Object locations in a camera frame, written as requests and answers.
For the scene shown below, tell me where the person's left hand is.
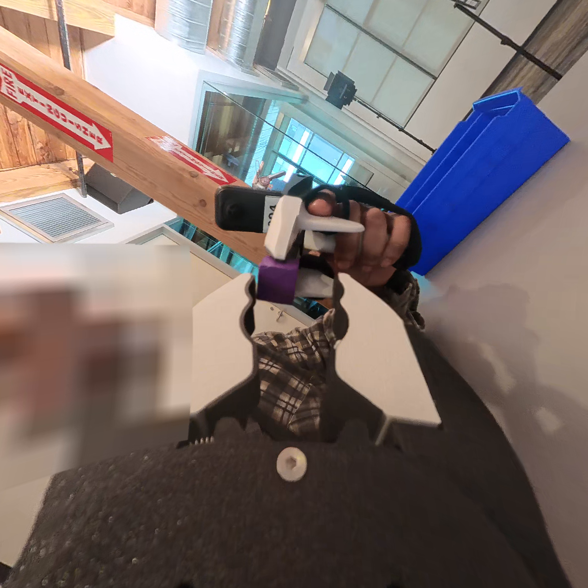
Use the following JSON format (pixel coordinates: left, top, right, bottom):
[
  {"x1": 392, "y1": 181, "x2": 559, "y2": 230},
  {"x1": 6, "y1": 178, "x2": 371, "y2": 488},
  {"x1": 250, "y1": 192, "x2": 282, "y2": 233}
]
[{"x1": 307, "y1": 188, "x2": 412, "y2": 288}]

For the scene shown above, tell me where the red arrow sign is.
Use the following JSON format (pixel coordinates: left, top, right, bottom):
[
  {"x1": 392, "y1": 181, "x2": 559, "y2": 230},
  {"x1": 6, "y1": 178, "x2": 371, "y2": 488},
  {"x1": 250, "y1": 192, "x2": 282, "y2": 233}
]
[
  {"x1": 0, "y1": 63, "x2": 114, "y2": 163},
  {"x1": 146, "y1": 134, "x2": 236, "y2": 185}
]

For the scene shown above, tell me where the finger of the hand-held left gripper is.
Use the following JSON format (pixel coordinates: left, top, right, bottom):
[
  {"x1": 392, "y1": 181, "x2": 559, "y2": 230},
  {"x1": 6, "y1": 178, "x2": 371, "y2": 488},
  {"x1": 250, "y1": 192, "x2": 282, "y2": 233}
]
[
  {"x1": 266, "y1": 194, "x2": 303, "y2": 259},
  {"x1": 295, "y1": 268, "x2": 337, "y2": 298}
]

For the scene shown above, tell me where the black ceiling pole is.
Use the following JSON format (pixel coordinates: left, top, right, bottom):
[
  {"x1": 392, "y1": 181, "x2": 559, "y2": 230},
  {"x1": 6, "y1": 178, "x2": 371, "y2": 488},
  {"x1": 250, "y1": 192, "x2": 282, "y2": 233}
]
[{"x1": 452, "y1": 0, "x2": 563, "y2": 81}]

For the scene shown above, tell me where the blue plastic bin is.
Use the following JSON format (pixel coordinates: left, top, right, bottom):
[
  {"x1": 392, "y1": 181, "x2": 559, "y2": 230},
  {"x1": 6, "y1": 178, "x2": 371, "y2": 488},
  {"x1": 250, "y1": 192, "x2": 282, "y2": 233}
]
[{"x1": 394, "y1": 86, "x2": 571, "y2": 277}]

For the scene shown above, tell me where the person's left forearm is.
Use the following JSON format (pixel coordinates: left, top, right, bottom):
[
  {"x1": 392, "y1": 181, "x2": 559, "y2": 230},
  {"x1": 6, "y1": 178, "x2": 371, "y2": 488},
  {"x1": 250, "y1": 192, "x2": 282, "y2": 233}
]
[{"x1": 252, "y1": 271, "x2": 425, "y2": 437}]

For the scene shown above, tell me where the purple cube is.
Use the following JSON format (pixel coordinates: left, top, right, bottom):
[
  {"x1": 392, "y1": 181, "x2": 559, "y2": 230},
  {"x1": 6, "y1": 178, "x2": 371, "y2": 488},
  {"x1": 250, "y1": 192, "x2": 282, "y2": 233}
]
[{"x1": 256, "y1": 256, "x2": 300, "y2": 305}]

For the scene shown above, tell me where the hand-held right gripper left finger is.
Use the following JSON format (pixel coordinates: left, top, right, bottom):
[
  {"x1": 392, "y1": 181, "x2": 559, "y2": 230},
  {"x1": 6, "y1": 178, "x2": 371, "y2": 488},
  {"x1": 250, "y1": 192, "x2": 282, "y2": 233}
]
[{"x1": 190, "y1": 273, "x2": 262, "y2": 428}]

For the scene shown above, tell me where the white vent grille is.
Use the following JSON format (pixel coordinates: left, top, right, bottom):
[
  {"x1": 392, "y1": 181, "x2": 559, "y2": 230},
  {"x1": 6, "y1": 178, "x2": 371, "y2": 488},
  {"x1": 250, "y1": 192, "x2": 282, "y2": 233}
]
[{"x1": 0, "y1": 193, "x2": 115, "y2": 244}]

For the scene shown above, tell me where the silver ventilation duct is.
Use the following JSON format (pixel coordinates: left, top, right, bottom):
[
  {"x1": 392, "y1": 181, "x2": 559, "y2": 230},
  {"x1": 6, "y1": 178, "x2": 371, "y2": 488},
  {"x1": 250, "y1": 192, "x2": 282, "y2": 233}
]
[
  {"x1": 156, "y1": 0, "x2": 209, "y2": 53},
  {"x1": 216, "y1": 0, "x2": 262, "y2": 74}
]

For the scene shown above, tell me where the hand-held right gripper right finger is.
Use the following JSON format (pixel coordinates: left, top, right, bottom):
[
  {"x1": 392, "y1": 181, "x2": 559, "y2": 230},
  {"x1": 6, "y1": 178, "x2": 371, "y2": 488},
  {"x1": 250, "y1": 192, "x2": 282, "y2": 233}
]
[{"x1": 321, "y1": 273, "x2": 443, "y2": 445}]

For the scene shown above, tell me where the black ceiling speaker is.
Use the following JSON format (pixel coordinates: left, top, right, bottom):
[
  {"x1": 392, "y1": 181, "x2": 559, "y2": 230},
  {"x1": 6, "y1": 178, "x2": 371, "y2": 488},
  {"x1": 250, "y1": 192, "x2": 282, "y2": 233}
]
[{"x1": 84, "y1": 162, "x2": 153, "y2": 214}]

